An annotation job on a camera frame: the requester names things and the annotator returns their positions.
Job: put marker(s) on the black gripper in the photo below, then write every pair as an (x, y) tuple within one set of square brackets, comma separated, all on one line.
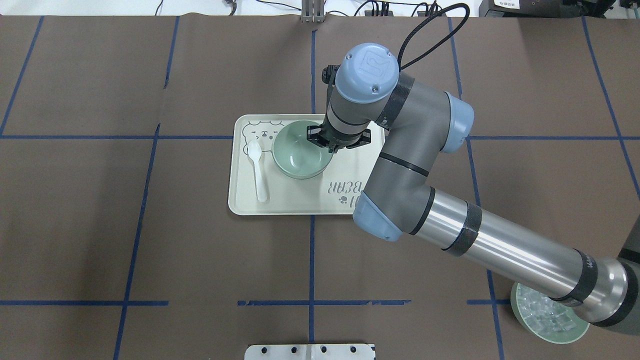
[(315, 136)]

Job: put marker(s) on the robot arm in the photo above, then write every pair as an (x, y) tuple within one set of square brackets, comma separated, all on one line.
[(369, 87)]

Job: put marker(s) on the cream bear tray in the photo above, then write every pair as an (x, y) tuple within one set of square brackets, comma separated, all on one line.
[(335, 191)]

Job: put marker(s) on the white plastic spoon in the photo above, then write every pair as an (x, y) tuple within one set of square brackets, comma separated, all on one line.
[(254, 152)]

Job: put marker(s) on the black box device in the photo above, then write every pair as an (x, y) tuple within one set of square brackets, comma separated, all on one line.
[(526, 9)]

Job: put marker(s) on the ice cubes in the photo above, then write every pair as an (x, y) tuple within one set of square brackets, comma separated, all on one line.
[(542, 314)]

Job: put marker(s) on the green bowl with ice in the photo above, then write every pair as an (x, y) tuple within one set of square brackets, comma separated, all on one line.
[(562, 338)]

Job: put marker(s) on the aluminium frame post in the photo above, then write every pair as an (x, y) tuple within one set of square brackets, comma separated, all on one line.
[(313, 11)]

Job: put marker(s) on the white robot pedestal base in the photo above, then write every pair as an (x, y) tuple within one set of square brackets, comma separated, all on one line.
[(327, 351)]

